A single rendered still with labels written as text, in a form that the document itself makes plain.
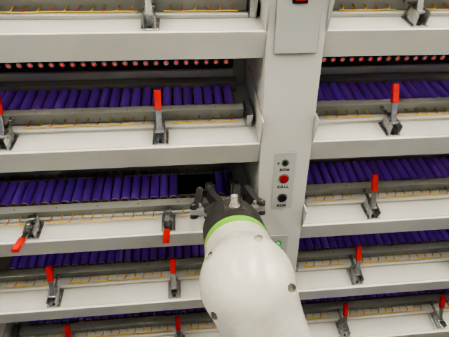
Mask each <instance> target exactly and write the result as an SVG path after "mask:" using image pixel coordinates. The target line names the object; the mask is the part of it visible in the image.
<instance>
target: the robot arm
mask: <svg viewBox="0 0 449 337"><path fill-rule="evenodd" d="M227 187H228V189H229V193H230V197H225V198H221V197H220V195H217V193H216V192H215V181H214V176H213V174H210V182H206V183H205V189H204V188H202V187H197V188H196V194H195V198H194V202H193V203H191V204H190V218H191V219H197V218H198V217H202V216H204V219H205V221H204V225H203V238H204V262H203V265H202V267H201V271H200V277H199V289H200V296H201V299H202V302H203V304H204V306H205V308H206V310H207V312H208V314H209V315H210V317H211V318H212V321H213V322H214V323H215V325H216V327H217V328H218V331H219V332H220V334H221V336H222V337H313V335H312V333H311V331H310V329H309V326H308V324H307V321H306V319H305V315H304V313H303V308H302V305H301V301H300V298H299V292H298V289H297V283H296V279H295V272H294V270H293V266H292V264H291V262H290V260H289V258H288V257H287V255H286V254H285V252H284V251H283V250H282V249H281V248H280V247H279V246H278V245H277V244H276V243H275V242H273V241H272V239H271V238H270V235H269V233H268V231H267V229H266V227H265V224H264V223H263V220H262V219H261V216H260V215H265V200H263V199H261V198H259V197H258V195H257V194H256V192H254V190H253V189H252V188H251V186H250V185H244V186H243V187H241V185H240V184H239V182H238V181H233V178H232V176H231V174H230V173H227ZM241 195H244V198H245V199H246V201H247V203H246V202H245V201H244V200H242V199H241ZM204 197H206V199H207V200H208V202H209V204H210V205H209V206H207V207H205V208H204V207H203V206H202V203H203V198H204Z"/></svg>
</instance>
